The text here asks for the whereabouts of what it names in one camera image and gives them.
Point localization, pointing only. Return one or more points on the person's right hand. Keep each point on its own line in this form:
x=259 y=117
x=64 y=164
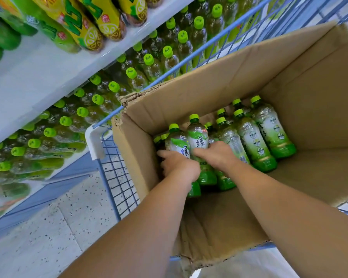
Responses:
x=220 y=156

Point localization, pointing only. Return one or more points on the person's left hand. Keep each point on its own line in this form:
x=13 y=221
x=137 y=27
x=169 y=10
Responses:
x=181 y=169

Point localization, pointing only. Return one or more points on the person's right fingers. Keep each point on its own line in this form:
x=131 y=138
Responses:
x=200 y=152

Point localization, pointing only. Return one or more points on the person's left fingers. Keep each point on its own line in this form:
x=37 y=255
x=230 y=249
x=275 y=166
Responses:
x=165 y=153

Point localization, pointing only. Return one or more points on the green-capped tea bottle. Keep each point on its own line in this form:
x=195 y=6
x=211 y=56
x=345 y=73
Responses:
x=197 y=136
x=177 y=140

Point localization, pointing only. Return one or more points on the person's right forearm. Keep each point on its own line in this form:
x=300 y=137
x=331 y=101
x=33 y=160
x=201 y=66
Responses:
x=293 y=228

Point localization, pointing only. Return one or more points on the person's left forearm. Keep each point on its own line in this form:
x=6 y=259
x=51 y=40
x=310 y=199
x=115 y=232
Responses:
x=139 y=237

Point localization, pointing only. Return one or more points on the cluster of green tea bottles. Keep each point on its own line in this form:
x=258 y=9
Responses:
x=261 y=141

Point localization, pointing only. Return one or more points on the rows of green-capped drink bottles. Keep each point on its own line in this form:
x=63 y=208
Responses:
x=150 y=66

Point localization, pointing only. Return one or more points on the blue shelf plinth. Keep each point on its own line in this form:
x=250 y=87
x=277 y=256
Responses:
x=61 y=182

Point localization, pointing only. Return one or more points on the brown cardboard box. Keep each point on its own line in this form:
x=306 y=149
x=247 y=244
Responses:
x=307 y=83

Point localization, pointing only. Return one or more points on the yellow lemon tea bottle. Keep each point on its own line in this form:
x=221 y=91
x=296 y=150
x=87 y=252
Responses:
x=107 y=18
x=135 y=8
x=154 y=0
x=78 y=26

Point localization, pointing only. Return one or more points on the white shelf board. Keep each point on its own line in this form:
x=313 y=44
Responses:
x=32 y=83

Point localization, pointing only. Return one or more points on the row of pale-label green bottles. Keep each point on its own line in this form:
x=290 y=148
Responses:
x=8 y=195

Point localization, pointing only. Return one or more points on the green lime label bottle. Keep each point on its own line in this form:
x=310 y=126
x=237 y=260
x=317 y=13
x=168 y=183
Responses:
x=50 y=30

